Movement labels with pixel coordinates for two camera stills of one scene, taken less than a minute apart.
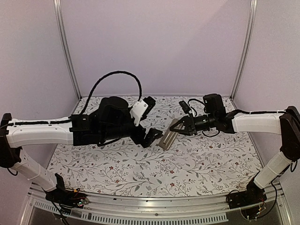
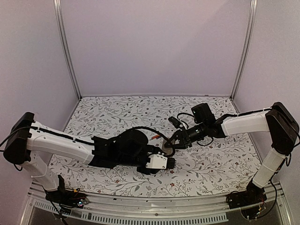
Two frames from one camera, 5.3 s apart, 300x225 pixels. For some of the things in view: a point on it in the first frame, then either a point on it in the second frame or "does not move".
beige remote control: x=169 y=136 to x=167 y=151
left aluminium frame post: x=58 y=12 does not move
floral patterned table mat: x=223 y=165 does not move
